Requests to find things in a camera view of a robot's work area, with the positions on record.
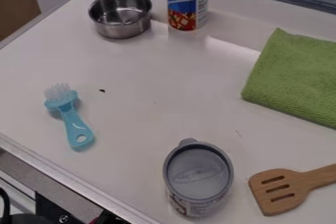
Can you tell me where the grey can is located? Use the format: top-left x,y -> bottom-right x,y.
161,138 -> 236,218

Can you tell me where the blue and white can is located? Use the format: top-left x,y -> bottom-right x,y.
165,0 -> 212,32

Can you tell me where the silver pot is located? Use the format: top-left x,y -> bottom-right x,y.
86,0 -> 154,40

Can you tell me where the blue brush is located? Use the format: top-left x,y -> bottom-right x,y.
41,83 -> 96,152

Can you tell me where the green cloth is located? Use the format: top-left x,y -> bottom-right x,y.
240,27 -> 336,130

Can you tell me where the wooden spatula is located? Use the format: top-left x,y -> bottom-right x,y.
247,163 -> 336,217

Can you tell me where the cardboard box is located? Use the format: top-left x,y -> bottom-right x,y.
0,0 -> 44,42

